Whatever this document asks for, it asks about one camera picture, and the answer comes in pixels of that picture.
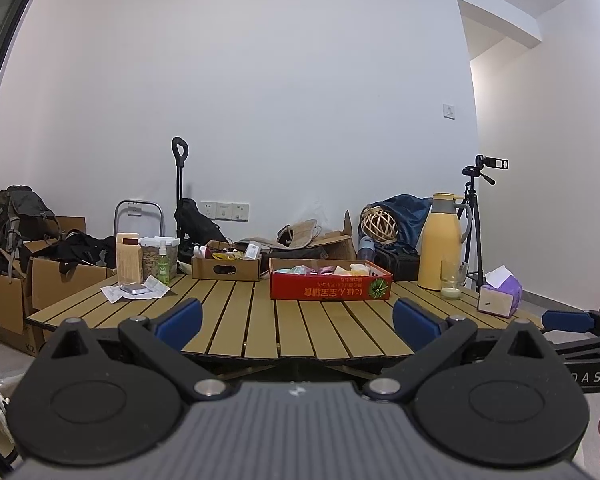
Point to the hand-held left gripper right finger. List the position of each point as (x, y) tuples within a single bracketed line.
[(417, 327)]

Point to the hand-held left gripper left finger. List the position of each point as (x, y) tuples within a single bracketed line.
[(180, 322)]

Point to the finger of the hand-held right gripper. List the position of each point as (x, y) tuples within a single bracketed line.
[(595, 347), (565, 321)]

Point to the yellow plush toy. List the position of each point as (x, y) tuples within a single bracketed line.
[(360, 269)]

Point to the white plush toy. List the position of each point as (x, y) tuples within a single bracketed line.
[(341, 270)]

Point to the red cardboard box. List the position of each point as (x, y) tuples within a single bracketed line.
[(320, 290)]

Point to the pink plush toy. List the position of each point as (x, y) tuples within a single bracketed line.
[(325, 270)]

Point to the blue plush toy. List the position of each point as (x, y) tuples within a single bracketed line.
[(290, 271)]

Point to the glass cup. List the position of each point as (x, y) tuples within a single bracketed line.
[(452, 290)]

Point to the green spray bottle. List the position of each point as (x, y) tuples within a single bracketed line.
[(162, 270)]

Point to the grey phone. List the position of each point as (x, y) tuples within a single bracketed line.
[(134, 288)]

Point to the purple tissue pack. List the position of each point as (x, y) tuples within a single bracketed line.
[(507, 292)]

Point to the clear storage container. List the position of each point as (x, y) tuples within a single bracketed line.
[(150, 260)]

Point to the red white bottle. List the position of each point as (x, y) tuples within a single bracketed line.
[(201, 251)]

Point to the white paper sheet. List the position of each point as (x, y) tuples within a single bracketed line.
[(111, 294)]

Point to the beige carton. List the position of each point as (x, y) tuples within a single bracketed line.
[(129, 260)]

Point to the yellow packet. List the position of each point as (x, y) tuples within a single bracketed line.
[(227, 256)]

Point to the yellow thermos jug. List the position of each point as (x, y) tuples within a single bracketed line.
[(437, 245)]

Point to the blue water bottle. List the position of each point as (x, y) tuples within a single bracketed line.
[(366, 247)]

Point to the small white carton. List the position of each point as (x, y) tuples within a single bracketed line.
[(252, 251)]

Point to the black trolley bag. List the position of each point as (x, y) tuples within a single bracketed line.
[(195, 220)]

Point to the wicker ball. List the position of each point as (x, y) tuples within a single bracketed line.
[(380, 225)]

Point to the open brown cardboard box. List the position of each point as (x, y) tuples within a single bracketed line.
[(340, 245)]

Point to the large cardboard box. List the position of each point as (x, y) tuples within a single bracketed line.
[(0, 305), (72, 225), (70, 280)]

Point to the black clothing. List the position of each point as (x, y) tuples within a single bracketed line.
[(80, 250)]

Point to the black tripod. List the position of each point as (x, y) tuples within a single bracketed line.
[(472, 210)]

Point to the tan paper bag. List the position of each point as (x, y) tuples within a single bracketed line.
[(302, 232)]

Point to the grey backpack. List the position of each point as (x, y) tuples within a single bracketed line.
[(22, 210)]

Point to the white wall outlet strip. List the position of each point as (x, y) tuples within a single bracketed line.
[(225, 211)]

